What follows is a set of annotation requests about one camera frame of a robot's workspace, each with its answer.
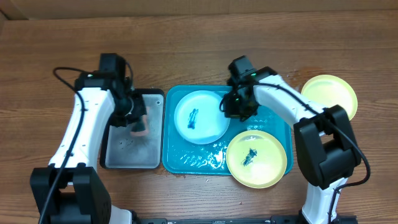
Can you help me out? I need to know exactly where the light blue plate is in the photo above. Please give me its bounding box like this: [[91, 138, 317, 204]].
[[174, 90, 230, 144]]

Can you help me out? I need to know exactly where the yellow plate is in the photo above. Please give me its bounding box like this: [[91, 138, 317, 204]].
[[301, 75, 358, 120], [226, 130, 287, 189]]

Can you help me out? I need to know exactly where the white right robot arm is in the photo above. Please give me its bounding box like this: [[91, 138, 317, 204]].
[[220, 65, 369, 223]]

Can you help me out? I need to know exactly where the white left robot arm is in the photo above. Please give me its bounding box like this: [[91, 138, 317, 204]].
[[30, 71, 149, 223]]

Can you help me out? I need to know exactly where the brown cardboard backboard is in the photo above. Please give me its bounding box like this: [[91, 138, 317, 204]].
[[1, 0, 397, 20]]

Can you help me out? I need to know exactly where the pink green scrub sponge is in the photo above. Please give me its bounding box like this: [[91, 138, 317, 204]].
[[127, 106, 149, 136]]

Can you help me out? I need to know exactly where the teal plastic serving tray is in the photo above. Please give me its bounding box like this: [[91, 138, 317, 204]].
[[162, 85, 294, 175]]

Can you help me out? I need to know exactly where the black metal wash tray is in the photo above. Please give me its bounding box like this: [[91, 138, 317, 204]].
[[99, 88, 165, 169]]

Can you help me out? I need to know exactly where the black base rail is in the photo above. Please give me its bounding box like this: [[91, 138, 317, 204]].
[[133, 214, 358, 224]]

